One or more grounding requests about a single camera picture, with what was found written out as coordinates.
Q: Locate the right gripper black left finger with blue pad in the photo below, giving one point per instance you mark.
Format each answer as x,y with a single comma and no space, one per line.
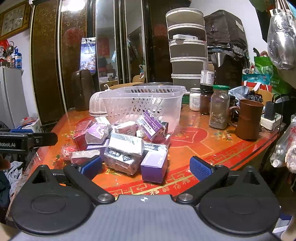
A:
81,177

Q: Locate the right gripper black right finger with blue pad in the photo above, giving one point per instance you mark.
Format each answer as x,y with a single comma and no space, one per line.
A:
209,177

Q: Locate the silver foil box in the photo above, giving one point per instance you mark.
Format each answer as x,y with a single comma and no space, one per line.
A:
124,153

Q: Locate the pink wrapped packet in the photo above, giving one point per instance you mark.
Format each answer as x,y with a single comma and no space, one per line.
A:
80,157

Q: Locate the grey small refrigerator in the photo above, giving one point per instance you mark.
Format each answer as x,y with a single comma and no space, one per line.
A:
13,104

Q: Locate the lilac wrapped box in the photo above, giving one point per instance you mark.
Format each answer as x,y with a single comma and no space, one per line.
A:
97,133

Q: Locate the purple small box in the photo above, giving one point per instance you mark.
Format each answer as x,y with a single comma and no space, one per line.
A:
154,166

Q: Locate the white mesh food cover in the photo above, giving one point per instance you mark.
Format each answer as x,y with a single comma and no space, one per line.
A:
96,105

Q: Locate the brown ceramic mug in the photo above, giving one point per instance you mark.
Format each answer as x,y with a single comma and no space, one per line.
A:
249,116

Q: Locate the purple white medicine box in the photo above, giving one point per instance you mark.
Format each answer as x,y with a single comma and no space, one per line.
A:
153,128

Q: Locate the white power strip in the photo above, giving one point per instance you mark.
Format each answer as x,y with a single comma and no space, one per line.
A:
270,125

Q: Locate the glass jar green lid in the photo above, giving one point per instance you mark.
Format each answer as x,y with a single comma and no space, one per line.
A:
219,105

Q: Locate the clear plastic perforated basket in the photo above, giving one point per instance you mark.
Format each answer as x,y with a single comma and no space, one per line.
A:
128,103

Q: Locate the white small jar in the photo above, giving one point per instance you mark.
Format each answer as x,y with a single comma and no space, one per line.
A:
194,99

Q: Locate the blue water bottle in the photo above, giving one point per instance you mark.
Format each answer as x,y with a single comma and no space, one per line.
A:
18,59

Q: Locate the dark brown glass jar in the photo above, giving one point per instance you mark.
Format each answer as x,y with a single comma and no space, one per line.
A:
205,99

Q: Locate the brown thermos jug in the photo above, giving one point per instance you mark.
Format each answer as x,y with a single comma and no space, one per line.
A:
83,89

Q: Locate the black power adapter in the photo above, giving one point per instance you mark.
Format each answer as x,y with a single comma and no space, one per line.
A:
269,112

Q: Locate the wooden chair back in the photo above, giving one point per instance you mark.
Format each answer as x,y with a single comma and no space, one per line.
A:
124,85

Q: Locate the white labelled can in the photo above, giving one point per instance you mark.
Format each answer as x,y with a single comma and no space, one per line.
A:
207,78

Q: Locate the green shopping bag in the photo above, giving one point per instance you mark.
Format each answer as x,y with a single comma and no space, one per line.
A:
265,66

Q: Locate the stacked grey white drawer tower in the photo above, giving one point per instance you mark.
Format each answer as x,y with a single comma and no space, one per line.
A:
187,46

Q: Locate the dark wooden mirrored wardrobe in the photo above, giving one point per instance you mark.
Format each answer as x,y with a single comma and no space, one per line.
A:
131,39

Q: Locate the black cloth covered appliance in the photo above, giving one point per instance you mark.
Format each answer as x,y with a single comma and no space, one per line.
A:
225,30

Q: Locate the hanging clear plastic bag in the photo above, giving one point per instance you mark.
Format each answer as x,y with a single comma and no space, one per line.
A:
281,39

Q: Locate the blue wall calendar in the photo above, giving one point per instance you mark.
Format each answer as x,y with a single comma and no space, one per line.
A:
88,54

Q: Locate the framed wall clock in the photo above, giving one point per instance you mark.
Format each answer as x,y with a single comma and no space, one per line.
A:
15,19

